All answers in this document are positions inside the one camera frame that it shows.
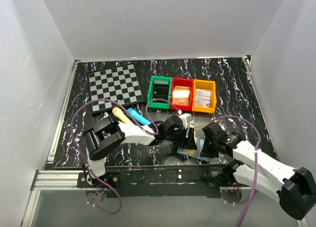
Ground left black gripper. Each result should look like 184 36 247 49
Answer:
165 126 197 151

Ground light blue credit cards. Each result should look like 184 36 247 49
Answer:
197 139 210 162

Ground grey-green card holder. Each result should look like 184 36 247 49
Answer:
177 148 198 159

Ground silver grey credit card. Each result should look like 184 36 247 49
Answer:
196 89 212 98

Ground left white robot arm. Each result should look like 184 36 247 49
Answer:
83 113 198 188

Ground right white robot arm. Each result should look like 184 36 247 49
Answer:
202 122 316 220

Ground white cards in orange bin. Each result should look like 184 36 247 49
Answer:
195 97 211 108

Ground brown cards in red bin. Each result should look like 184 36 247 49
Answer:
172 86 190 106

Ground black cards in green bin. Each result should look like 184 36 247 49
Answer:
153 80 169 100

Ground black front base bar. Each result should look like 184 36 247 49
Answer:
102 164 241 198

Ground orange plastic bin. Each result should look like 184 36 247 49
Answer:
192 79 217 114

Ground red plastic bin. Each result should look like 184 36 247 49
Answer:
170 77 194 112

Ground blue plastic marker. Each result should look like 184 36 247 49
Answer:
127 108 151 125

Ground green plastic bin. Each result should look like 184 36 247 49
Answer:
147 76 172 110

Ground black grey chessboard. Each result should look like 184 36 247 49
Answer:
88 64 145 114

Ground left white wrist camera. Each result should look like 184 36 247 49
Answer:
178 113 193 128

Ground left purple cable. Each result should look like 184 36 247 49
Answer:
70 98 183 215

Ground purple cable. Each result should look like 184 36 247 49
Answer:
212 115 262 227
70 98 183 215

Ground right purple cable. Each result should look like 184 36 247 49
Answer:
212 115 262 227

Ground cream wooden handle tool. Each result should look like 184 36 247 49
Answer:
112 107 134 125

